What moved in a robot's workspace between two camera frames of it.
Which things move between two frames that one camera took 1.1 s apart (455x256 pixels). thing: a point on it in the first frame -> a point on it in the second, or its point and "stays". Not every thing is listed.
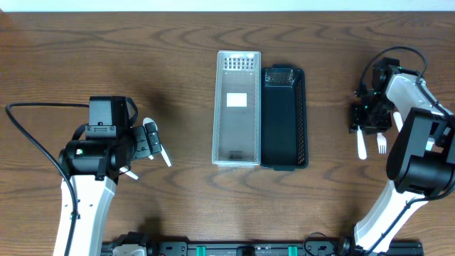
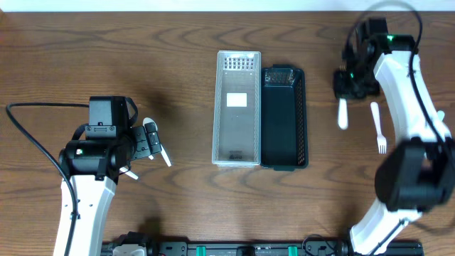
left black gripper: [141, 143] stays
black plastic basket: [284, 133] stays
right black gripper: [356, 120] -> [342, 89]
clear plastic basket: [237, 119] stays
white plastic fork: [361, 145] -> [343, 114]
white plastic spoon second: [129, 173] stays
